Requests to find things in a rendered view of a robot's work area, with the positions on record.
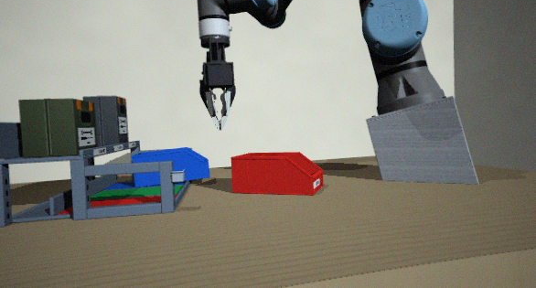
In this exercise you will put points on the red plastic bin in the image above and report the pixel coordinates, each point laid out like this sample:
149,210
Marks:
275,173

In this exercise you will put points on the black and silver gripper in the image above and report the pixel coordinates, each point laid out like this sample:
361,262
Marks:
219,74

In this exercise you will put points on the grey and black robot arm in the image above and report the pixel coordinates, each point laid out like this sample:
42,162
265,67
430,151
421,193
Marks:
391,29

